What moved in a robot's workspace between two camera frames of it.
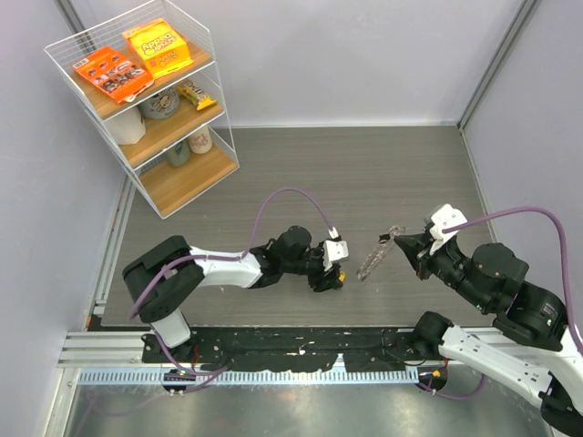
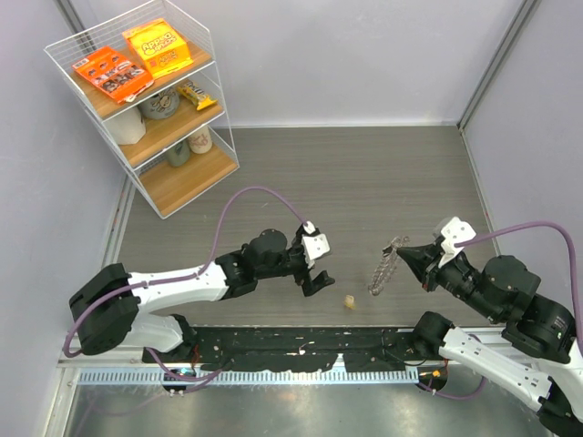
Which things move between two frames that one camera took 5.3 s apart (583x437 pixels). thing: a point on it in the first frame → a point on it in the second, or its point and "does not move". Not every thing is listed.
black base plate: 289,349 does not move
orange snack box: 117,77 does not move
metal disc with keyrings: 377,254 → 386,265
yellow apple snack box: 162,48 does not move
